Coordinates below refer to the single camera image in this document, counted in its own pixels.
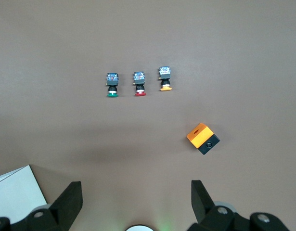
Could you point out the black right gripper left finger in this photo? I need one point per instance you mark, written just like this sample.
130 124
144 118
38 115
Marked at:
66 207

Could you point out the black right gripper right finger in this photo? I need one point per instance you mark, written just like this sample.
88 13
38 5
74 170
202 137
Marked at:
205 209

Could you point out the yellow push button switch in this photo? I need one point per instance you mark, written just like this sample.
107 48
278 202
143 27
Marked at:
165 79

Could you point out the white drawer cabinet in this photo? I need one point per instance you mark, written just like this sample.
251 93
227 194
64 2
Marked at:
15 187

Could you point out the orange black button box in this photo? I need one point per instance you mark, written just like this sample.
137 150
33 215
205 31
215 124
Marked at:
200 137

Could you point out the brown paper table cover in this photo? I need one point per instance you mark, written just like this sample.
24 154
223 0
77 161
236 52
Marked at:
66 48

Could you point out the green push button switch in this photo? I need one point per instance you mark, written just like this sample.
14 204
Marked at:
112 84

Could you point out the red push button switch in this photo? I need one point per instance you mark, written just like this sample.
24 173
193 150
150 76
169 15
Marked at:
139 83

